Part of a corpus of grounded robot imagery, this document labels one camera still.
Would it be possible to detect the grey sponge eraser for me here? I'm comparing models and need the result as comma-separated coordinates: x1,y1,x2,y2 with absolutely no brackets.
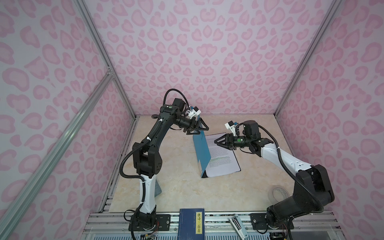
155,180,162,197

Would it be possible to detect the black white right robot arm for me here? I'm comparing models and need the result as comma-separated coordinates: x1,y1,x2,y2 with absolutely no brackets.
214,120,335,229

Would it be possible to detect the aluminium frame post right rear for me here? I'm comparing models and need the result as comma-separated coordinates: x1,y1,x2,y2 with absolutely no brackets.
274,0,344,119

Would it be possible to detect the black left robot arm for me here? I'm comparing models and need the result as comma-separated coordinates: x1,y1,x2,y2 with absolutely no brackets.
120,104,209,231

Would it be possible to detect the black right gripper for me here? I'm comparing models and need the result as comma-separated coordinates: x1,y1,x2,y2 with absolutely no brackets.
215,133,252,151

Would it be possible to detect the white tape roll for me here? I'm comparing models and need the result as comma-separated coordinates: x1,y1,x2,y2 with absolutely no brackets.
268,185,291,205

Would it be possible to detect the teal folder with black inside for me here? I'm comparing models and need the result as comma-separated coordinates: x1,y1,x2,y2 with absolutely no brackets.
193,132,211,178

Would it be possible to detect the aluminium frame post left rear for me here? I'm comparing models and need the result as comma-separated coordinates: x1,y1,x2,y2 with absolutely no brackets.
73,0,137,120

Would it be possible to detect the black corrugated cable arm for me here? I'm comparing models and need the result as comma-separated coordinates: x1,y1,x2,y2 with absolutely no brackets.
257,124,325,240
119,88,191,240

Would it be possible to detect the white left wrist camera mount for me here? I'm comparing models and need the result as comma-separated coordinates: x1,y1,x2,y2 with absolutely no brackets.
186,106,201,119

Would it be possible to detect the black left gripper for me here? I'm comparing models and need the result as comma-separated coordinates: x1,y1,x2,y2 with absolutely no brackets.
174,116,209,135

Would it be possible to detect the blue book yellow label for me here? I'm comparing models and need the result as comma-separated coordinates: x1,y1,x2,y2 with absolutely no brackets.
178,209,205,240

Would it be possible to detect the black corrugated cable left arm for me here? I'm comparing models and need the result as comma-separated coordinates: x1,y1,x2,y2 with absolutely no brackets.
119,88,191,240

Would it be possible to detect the printed paper sheet bottom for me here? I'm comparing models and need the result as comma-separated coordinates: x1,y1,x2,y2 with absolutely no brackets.
205,133,241,178

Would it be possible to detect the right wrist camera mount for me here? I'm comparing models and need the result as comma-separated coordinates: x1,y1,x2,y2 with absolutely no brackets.
225,121,238,131

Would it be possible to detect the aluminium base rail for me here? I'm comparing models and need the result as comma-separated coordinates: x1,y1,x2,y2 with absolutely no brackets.
80,211,345,240

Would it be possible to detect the aluminium diagonal frame bar left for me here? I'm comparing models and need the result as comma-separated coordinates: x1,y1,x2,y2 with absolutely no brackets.
1,73,115,240

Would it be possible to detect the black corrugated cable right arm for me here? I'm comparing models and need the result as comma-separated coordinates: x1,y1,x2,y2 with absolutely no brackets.
257,124,325,240

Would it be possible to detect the white clip on rail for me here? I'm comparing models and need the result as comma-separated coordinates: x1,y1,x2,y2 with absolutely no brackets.
229,214,248,240

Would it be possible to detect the aluminium frame post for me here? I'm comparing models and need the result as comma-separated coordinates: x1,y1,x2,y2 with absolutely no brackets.
274,0,344,119
73,0,137,120

